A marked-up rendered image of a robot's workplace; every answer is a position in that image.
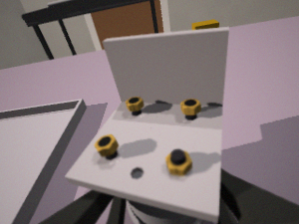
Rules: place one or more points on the shallow light grey rectangular tray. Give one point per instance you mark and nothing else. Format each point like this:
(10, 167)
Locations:
(26, 136)

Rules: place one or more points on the yellow hex nut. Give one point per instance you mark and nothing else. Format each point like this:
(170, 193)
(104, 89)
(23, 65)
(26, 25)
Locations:
(106, 145)
(190, 107)
(179, 169)
(135, 104)

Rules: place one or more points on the white l-shaped bracket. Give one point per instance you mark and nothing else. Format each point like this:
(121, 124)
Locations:
(163, 69)

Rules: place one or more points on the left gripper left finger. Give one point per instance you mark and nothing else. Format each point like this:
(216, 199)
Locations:
(88, 209)

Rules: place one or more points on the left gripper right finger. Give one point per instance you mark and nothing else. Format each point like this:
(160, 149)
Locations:
(251, 204)

